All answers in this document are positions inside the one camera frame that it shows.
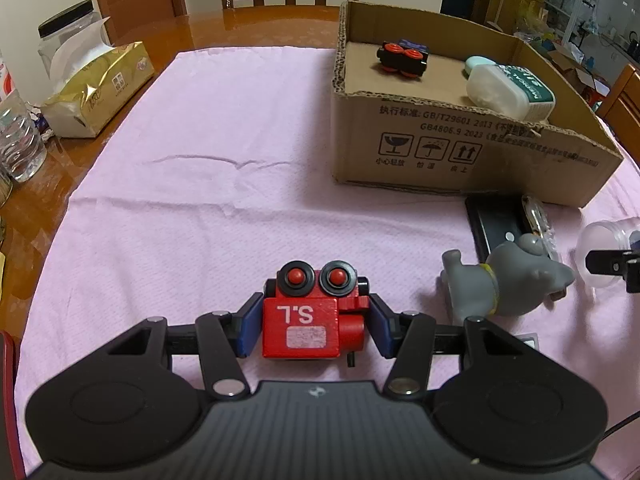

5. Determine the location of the black flat case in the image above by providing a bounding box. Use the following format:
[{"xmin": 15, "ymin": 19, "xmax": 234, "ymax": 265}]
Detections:
[{"xmin": 465, "ymin": 194, "xmax": 539, "ymax": 261}]

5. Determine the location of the grey elephant toy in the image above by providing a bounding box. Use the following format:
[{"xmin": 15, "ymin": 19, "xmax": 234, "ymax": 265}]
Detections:
[{"xmin": 440, "ymin": 232, "xmax": 576, "ymax": 324}]

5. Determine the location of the pink cloth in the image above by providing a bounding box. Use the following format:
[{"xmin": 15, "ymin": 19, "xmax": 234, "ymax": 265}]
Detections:
[{"xmin": 15, "ymin": 47, "xmax": 640, "ymax": 461}]

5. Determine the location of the cardboard box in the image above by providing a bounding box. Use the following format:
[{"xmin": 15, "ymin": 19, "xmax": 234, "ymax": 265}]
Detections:
[{"xmin": 330, "ymin": 0, "xmax": 625, "ymax": 210}]

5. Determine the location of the teal round case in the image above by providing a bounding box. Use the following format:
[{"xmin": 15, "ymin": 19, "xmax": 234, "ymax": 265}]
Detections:
[{"xmin": 464, "ymin": 56, "xmax": 496, "ymax": 79}]

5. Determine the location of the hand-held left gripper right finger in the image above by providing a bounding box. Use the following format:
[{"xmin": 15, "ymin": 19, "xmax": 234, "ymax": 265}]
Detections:
[{"xmin": 367, "ymin": 294, "xmax": 545, "ymax": 397}]

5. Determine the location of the clear plastic cup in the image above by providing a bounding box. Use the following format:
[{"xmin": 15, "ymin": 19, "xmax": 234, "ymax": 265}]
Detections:
[{"xmin": 575, "ymin": 217, "xmax": 640, "ymax": 291}]

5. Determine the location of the clear water bottle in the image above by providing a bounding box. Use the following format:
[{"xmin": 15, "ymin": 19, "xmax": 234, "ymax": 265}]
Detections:
[{"xmin": 0, "ymin": 50, "xmax": 49, "ymax": 184}]

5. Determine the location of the gold tissue pack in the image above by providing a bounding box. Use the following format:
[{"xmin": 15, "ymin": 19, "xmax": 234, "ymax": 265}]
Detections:
[{"xmin": 40, "ymin": 41, "xmax": 155, "ymax": 139}]

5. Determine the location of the white swab box green label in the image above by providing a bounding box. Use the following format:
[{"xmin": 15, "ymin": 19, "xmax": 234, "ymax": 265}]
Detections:
[{"xmin": 466, "ymin": 62, "xmax": 557, "ymax": 122}]

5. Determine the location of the wooden cabinet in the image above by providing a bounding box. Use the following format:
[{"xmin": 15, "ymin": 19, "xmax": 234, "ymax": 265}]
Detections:
[{"xmin": 482, "ymin": 0, "xmax": 549, "ymax": 31}]

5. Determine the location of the clear plastic packet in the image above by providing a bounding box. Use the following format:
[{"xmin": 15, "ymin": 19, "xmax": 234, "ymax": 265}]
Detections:
[{"xmin": 521, "ymin": 195, "xmax": 560, "ymax": 262}]

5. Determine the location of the blue toy train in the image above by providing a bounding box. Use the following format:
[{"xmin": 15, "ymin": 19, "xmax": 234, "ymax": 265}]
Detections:
[{"xmin": 376, "ymin": 39, "xmax": 431, "ymax": 81}]

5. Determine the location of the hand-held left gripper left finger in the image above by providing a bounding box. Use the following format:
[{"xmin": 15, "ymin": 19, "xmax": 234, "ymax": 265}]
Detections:
[{"xmin": 100, "ymin": 292, "xmax": 264, "ymax": 401}]

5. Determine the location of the red toy train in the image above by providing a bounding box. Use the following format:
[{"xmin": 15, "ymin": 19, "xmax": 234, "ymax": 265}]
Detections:
[{"xmin": 262, "ymin": 260, "xmax": 372, "ymax": 361}]

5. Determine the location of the black cable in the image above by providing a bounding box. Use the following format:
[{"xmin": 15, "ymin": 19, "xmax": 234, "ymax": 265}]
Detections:
[{"xmin": 602, "ymin": 407, "xmax": 640, "ymax": 442}]

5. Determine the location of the clear jar black lid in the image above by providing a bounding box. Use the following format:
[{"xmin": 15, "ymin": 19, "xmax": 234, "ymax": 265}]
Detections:
[{"xmin": 37, "ymin": 0, "xmax": 111, "ymax": 79}]

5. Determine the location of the dark red case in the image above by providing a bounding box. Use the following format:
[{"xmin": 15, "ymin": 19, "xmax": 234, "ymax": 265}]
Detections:
[{"xmin": 0, "ymin": 332, "xmax": 24, "ymax": 480}]

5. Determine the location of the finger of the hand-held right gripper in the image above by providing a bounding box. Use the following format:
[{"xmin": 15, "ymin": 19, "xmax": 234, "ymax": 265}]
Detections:
[{"xmin": 585, "ymin": 247, "xmax": 640, "ymax": 295}]

